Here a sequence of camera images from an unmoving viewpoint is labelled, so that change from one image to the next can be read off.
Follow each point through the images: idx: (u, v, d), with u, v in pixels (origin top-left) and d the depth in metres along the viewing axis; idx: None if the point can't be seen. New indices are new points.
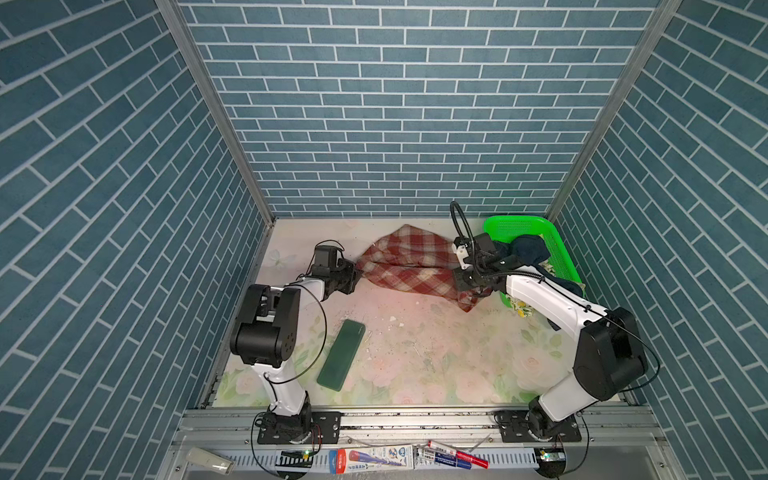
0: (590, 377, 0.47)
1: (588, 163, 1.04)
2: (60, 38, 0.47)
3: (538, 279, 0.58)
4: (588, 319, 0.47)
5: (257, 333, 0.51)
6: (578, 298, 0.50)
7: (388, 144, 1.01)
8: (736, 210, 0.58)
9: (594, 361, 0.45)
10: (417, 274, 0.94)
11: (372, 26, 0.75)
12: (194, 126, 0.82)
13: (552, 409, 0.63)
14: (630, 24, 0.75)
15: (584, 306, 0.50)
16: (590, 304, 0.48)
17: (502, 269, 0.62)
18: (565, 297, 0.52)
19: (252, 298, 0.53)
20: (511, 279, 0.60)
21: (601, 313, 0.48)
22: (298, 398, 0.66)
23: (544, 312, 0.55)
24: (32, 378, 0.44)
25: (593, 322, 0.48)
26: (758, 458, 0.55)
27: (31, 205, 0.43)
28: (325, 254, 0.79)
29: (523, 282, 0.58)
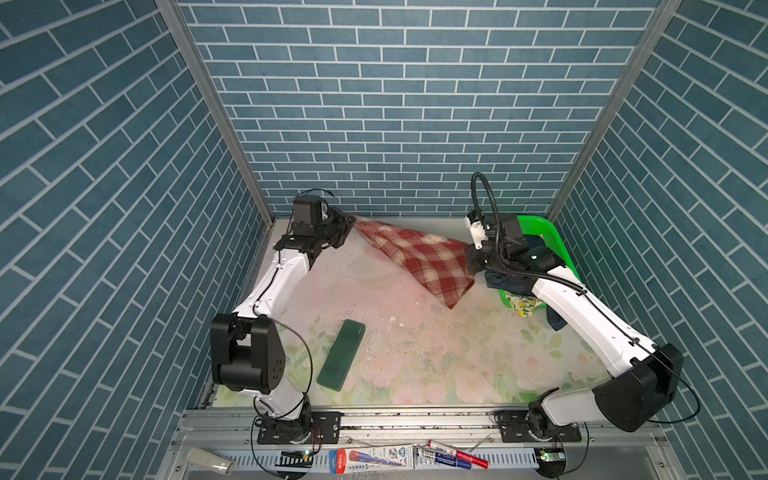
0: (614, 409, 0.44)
1: (588, 163, 1.04)
2: (60, 38, 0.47)
3: (578, 291, 0.49)
4: (635, 357, 0.42)
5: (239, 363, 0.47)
6: (623, 328, 0.45)
7: (388, 144, 1.01)
8: (736, 210, 0.58)
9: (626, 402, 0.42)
10: (421, 236, 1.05)
11: (373, 26, 0.75)
12: (194, 126, 0.82)
13: (557, 414, 0.62)
14: (630, 24, 0.75)
15: (632, 339, 0.44)
16: (638, 339, 0.44)
17: (531, 264, 0.53)
18: (610, 323, 0.45)
19: (222, 338, 0.45)
20: (542, 282, 0.52)
21: (648, 351, 0.42)
22: (297, 404, 0.65)
23: (572, 324, 0.50)
24: (32, 378, 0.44)
25: (642, 361, 0.46)
26: (758, 458, 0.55)
27: (31, 205, 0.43)
28: (304, 209, 0.64)
29: (560, 291, 0.50)
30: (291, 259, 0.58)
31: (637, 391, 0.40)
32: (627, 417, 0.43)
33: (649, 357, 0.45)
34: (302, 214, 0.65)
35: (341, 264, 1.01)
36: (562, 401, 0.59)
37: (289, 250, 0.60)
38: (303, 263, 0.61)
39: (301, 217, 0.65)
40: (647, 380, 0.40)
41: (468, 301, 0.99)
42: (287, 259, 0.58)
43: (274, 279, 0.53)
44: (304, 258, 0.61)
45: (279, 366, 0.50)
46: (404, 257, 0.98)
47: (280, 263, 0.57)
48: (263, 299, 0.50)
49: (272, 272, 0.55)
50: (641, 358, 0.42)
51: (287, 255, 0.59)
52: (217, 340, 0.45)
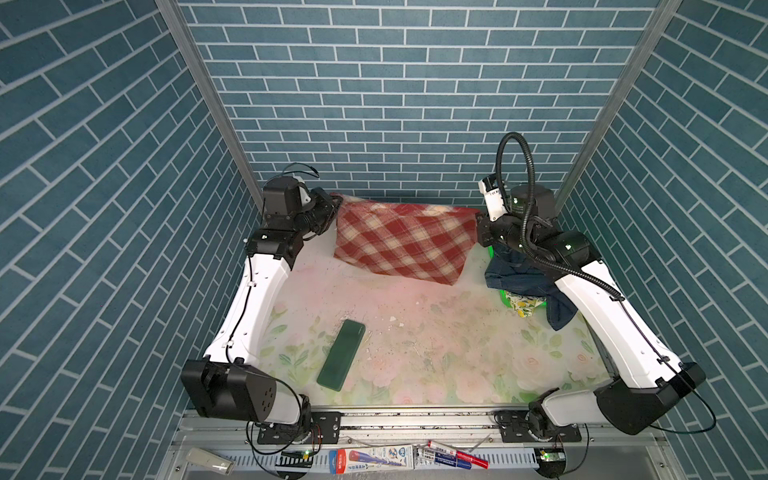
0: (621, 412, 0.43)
1: (588, 163, 1.04)
2: (60, 38, 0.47)
3: (615, 298, 0.44)
4: (661, 376, 0.40)
5: (224, 401, 0.43)
6: (653, 342, 0.42)
7: (388, 144, 1.01)
8: (736, 210, 0.58)
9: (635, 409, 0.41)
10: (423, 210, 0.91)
11: (372, 26, 0.75)
12: (194, 126, 0.82)
13: (557, 416, 0.62)
14: (630, 24, 0.75)
15: (659, 357, 0.41)
16: (668, 357, 0.41)
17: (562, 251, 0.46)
18: (639, 336, 0.42)
19: (198, 389, 0.41)
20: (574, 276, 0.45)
21: (676, 371, 0.42)
22: (298, 410, 0.66)
23: (594, 324, 0.45)
24: (33, 378, 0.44)
25: (668, 381, 0.44)
26: (758, 458, 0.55)
27: (31, 205, 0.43)
28: (277, 199, 0.53)
29: (592, 294, 0.44)
30: (266, 273, 0.49)
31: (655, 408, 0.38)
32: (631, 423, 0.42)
33: (675, 377, 0.42)
34: (274, 204, 0.54)
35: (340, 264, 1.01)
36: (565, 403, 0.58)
37: (262, 255, 0.51)
38: (281, 269, 0.52)
39: (275, 207, 0.54)
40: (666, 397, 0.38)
41: (468, 301, 0.99)
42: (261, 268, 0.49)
43: (247, 305, 0.46)
44: (282, 264, 0.52)
45: (268, 395, 0.47)
46: (399, 244, 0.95)
47: (253, 279, 0.48)
48: (237, 335, 0.43)
49: (245, 294, 0.47)
50: (667, 377, 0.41)
51: (260, 264, 0.50)
52: (192, 387, 0.40)
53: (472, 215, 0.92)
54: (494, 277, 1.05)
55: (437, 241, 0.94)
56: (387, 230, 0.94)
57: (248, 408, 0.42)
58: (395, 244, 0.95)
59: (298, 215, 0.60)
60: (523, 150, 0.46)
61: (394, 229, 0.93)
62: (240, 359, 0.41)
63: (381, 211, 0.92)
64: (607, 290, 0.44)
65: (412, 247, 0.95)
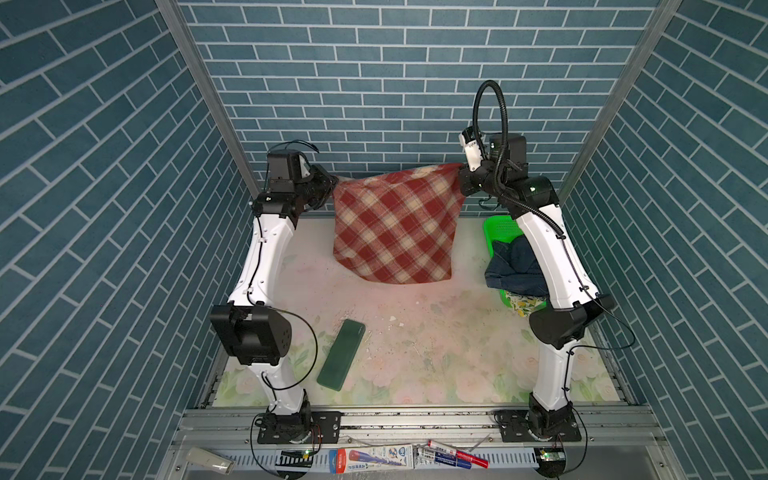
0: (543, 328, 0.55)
1: (588, 162, 1.04)
2: (60, 38, 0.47)
3: (560, 235, 0.52)
4: (578, 300, 0.49)
5: (249, 340, 0.50)
6: (580, 272, 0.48)
7: (388, 144, 1.01)
8: (736, 210, 0.58)
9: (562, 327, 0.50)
10: (410, 179, 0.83)
11: (373, 26, 0.75)
12: (194, 126, 0.82)
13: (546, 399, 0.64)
14: (630, 24, 0.75)
15: (582, 285, 0.50)
16: (588, 285, 0.50)
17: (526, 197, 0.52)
18: (571, 267, 0.51)
19: (225, 328, 0.46)
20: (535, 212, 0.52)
21: (592, 297, 0.50)
22: (299, 396, 0.67)
23: (536, 254, 0.54)
24: (33, 378, 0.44)
25: (581, 305, 0.55)
26: (758, 458, 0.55)
27: (31, 205, 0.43)
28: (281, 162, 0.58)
29: (541, 229, 0.52)
30: (274, 230, 0.54)
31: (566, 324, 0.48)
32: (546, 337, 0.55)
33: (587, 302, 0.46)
34: (278, 167, 0.59)
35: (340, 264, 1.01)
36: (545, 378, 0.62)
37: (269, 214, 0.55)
38: (288, 227, 0.57)
39: (278, 171, 0.59)
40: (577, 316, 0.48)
41: (468, 300, 0.99)
42: (269, 228, 0.54)
43: (260, 259, 0.51)
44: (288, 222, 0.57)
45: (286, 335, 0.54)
46: (397, 221, 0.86)
47: (263, 236, 0.53)
48: (255, 283, 0.49)
49: (257, 248, 0.52)
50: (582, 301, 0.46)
51: (268, 221, 0.55)
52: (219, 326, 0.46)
53: (456, 170, 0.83)
54: (494, 277, 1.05)
55: (433, 210, 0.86)
56: (384, 207, 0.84)
57: (270, 346, 0.49)
58: (393, 222, 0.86)
59: (298, 183, 0.65)
60: (496, 96, 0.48)
61: (391, 204, 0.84)
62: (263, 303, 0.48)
63: (376, 185, 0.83)
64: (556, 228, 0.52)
65: (410, 222, 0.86)
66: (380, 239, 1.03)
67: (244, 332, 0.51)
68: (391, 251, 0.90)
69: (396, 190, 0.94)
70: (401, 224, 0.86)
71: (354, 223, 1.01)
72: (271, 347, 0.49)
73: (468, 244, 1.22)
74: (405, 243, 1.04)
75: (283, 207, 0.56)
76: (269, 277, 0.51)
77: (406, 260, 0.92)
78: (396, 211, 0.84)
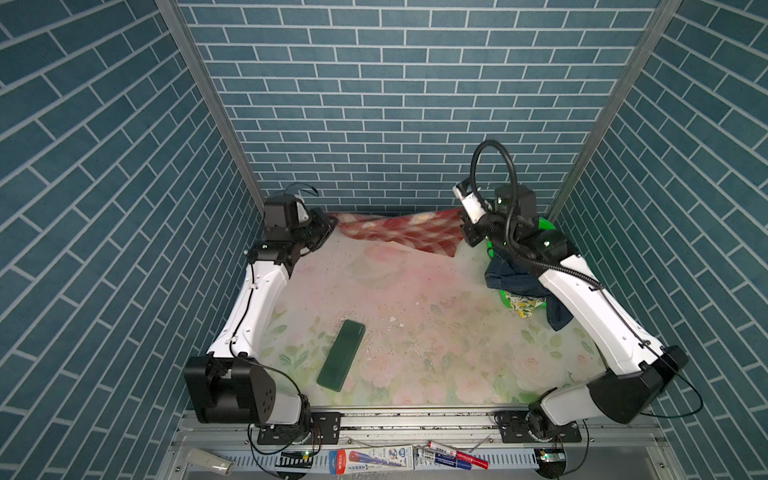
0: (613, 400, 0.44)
1: (588, 163, 1.04)
2: (60, 38, 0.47)
3: (593, 286, 0.46)
4: (644, 359, 0.41)
5: (226, 403, 0.43)
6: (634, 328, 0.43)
7: (388, 144, 1.01)
8: (736, 210, 0.58)
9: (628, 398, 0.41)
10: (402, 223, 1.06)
11: (373, 27, 0.75)
12: (194, 126, 0.82)
13: (556, 415, 0.62)
14: (629, 24, 0.75)
15: (641, 341, 0.42)
16: (648, 340, 0.42)
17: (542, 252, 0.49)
18: (621, 321, 0.44)
19: (199, 387, 0.41)
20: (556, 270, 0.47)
21: (657, 353, 0.42)
22: (295, 409, 0.65)
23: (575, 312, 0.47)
24: (32, 378, 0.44)
25: (651, 366, 0.45)
26: (758, 458, 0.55)
27: (31, 205, 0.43)
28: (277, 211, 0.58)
29: (573, 286, 0.46)
30: (267, 276, 0.52)
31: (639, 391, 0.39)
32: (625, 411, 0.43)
33: (659, 362, 0.44)
34: (273, 215, 0.58)
35: (340, 264, 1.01)
36: (565, 402, 0.58)
37: (263, 261, 0.54)
38: (281, 275, 0.55)
39: (275, 219, 0.59)
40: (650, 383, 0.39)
41: (468, 301, 0.99)
42: (261, 275, 0.52)
43: (248, 307, 0.47)
44: (282, 270, 0.55)
45: (270, 394, 0.47)
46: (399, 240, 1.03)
47: (255, 282, 0.51)
48: (239, 333, 0.44)
49: (248, 296, 0.49)
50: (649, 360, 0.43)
51: (262, 267, 0.53)
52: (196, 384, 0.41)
53: (456, 213, 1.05)
54: (494, 277, 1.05)
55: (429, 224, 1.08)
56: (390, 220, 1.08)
57: (249, 406, 0.42)
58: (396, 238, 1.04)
59: (295, 229, 0.65)
60: (500, 153, 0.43)
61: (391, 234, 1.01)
62: (245, 354, 0.42)
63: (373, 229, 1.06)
64: (587, 280, 0.47)
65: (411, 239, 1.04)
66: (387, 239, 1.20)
67: (221, 395, 0.44)
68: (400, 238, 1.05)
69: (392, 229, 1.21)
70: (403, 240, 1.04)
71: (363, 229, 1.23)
72: (251, 407, 0.42)
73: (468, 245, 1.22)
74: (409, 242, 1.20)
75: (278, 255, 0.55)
76: (255, 326, 0.46)
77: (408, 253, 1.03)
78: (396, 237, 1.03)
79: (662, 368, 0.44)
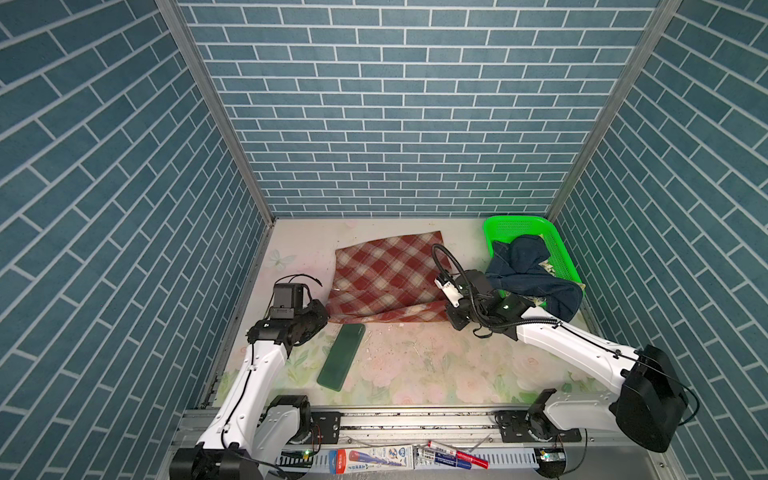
0: (637, 426, 0.43)
1: (588, 163, 1.04)
2: (60, 38, 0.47)
3: (553, 326, 0.53)
4: (623, 368, 0.43)
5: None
6: (605, 345, 0.47)
7: (388, 144, 1.01)
8: (736, 210, 0.58)
9: (642, 414, 0.41)
10: (390, 258, 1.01)
11: (372, 26, 0.75)
12: (194, 126, 0.82)
13: (562, 420, 0.61)
14: (630, 24, 0.75)
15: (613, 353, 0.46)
16: (620, 351, 0.46)
17: (509, 315, 0.57)
18: (591, 346, 0.48)
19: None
20: (523, 328, 0.56)
21: (634, 360, 0.45)
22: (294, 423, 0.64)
23: (564, 357, 0.52)
24: (32, 378, 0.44)
25: (629, 371, 0.43)
26: (758, 458, 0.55)
27: (31, 205, 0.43)
28: (287, 293, 0.63)
29: (538, 330, 0.54)
30: (266, 358, 0.52)
31: (640, 401, 0.40)
32: (654, 434, 0.41)
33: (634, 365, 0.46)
34: (283, 297, 0.63)
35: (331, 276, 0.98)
36: (570, 410, 0.58)
37: (265, 340, 0.55)
38: (281, 354, 0.55)
39: (282, 300, 0.63)
40: (645, 390, 0.41)
41: None
42: (260, 356, 0.52)
43: (246, 390, 0.47)
44: (281, 350, 0.55)
45: None
46: (387, 279, 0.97)
47: (253, 364, 0.51)
48: (233, 421, 0.43)
49: (245, 379, 0.48)
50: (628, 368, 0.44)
51: (262, 348, 0.53)
52: None
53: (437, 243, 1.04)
54: (494, 277, 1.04)
55: (409, 239, 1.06)
56: (371, 244, 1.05)
57: None
58: (383, 279, 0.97)
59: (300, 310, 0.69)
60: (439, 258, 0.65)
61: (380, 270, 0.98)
62: (235, 446, 0.40)
63: (361, 262, 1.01)
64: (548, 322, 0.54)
65: (399, 277, 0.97)
66: (374, 268, 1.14)
67: None
68: (386, 274, 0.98)
69: (380, 260, 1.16)
70: (390, 278, 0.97)
71: (349, 261, 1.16)
72: None
73: (467, 245, 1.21)
74: (396, 266, 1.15)
75: (279, 335, 0.56)
76: (250, 411, 0.45)
77: (399, 281, 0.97)
78: (383, 273, 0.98)
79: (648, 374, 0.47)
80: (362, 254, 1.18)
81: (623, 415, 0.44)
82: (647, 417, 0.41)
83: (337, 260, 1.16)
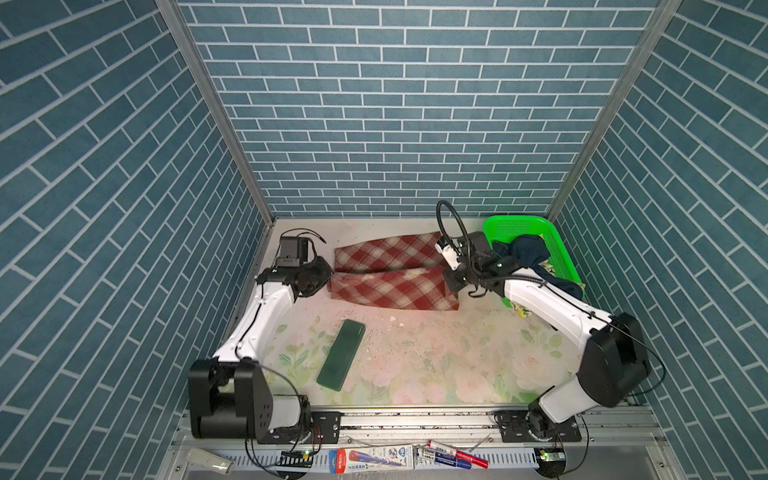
0: (595, 384, 0.46)
1: (588, 163, 1.04)
2: (60, 38, 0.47)
3: (539, 284, 0.56)
4: (593, 327, 0.46)
5: (223, 412, 0.43)
6: (581, 305, 0.50)
7: (388, 144, 1.01)
8: (736, 210, 0.58)
9: (602, 371, 0.44)
10: (389, 258, 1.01)
11: (372, 26, 0.75)
12: (194, 126, 0.82)
13: (555, 412, 0.62)
14: (630, 24, 0.75)
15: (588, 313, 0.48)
16: (594, 311, 0.48)
17: (500, 272, 0.60)
18: (569, 304, 0.51)
19: (198, 392, 0.41)
20: (510, 284, 0.59)
21: (605, 321, 0.47)
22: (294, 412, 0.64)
23: (544, 317, 0.54)
24: (32, 378, 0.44)
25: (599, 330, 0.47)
26: (758, 458, 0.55)
27: (31, 205, 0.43)
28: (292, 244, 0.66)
29: (524, 287, 0.56)
30: (275, 293, 0.56)
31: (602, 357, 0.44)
32: (609, 388, 0.44)
33: (605, 326, 0.48)
34: (288, 250, 0.66)
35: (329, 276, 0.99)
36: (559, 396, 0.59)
37: (273, 282, 0.58)
38: (288, 295, 0.58)
39: (288, 251, 0.66)
40: (609, 348, 0.44)
41: (467, 302, 0.99)
42: (269, 293, 0.55)
43: (256, 318, 0.50)
44: (289, 290, 0.59)
45: (266, 409, 0.46)
46: None
47: (263, 298, 0.54)
48: (246, 340, 0.46)
49: (255, 310, 0.52)
50: (598, 327, 0.47)
51: (271, 287, 0.57)
52: (196, 391, 0.41)
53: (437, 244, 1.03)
54: None
55: (409, 239, 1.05)
56: (371, 243, 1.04)
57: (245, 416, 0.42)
58: None
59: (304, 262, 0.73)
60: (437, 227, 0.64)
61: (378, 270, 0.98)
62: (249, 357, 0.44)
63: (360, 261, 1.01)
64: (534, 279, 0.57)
65: None
66: (372, 268, 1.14)
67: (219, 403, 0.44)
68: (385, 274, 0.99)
69: (379, 260, 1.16)
70: None
71: (348, 260, 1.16)
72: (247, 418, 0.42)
73: None
74: (395, 268, 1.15)
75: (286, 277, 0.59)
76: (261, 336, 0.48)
77: None
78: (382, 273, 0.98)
79: (618, 337, 0.49)
80: (361, 254, 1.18)
81: (584, 369, 0.47)
82: (602, 373, 0.44)
83: (336, 259, 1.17)
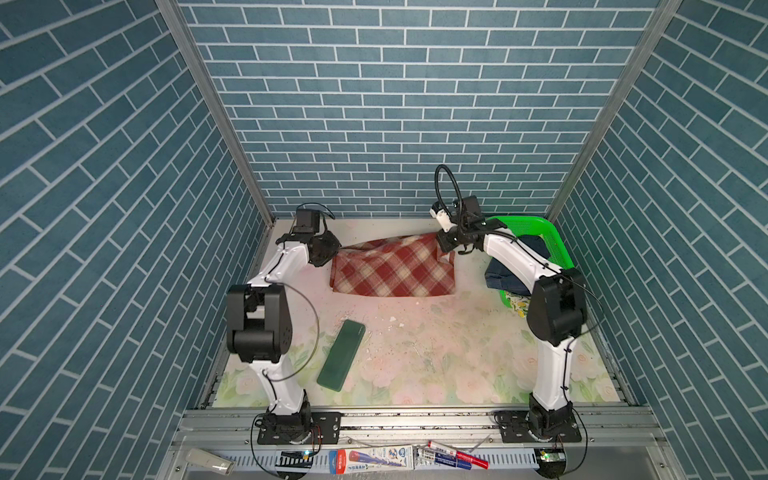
0: (536, 322, 0.56)
1: (588, 163, 1.04)
2: (60, 38, 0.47)
3: (512, 240, 0.65)
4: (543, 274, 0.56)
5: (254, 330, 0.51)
6: (539, 258, 0.60)
7: (388, 144, 1.01)
8: (736, 210, 0.58)
9: (542, 309, 0.54)
10: None
11: (372, 26, 0.75)
12: (194, 126, 0.82)
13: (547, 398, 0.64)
14: (630, 24, 0.75)
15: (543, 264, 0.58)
16: (548, 262, 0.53)
17: (482, 229, 0.69)
18: (528, 256, 0.60)
19: (234, 305, 0.50)
20: (487, 239, 0.69)
21: (555, 271, 0.56)
22: (298, 396, 0.66)
23: (511, 269, 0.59)
24: (32, 379, 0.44)
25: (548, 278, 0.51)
26: (758, 458, 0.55)
27: (31, 205, 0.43)
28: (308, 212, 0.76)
29: (498, 241, 0.66)
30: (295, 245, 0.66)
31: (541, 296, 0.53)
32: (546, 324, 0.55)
33: (555, 275, 0.57)
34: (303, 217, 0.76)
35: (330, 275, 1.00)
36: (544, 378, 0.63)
37: (291, 242, 0.67)
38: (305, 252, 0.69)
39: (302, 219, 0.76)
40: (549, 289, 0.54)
41: (467, 302, 0.99)
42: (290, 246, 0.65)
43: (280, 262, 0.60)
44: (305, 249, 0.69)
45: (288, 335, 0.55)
46: None
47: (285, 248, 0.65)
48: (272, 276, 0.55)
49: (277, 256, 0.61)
50: (548, 275, 0.56)
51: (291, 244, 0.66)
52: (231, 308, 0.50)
53: None
54: (495, 278, 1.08)
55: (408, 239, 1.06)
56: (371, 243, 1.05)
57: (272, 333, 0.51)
58: None
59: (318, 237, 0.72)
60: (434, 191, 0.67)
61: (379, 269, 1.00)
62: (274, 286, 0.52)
63: None
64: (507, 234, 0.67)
65: None
66: None
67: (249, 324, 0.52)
68: None
69: None
70: None
71: None
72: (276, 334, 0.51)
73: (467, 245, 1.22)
74: None
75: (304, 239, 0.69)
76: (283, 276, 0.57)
77: None
78: None
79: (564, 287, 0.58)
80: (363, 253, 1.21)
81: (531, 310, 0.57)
82: (542, 311, 0.54)
83: None
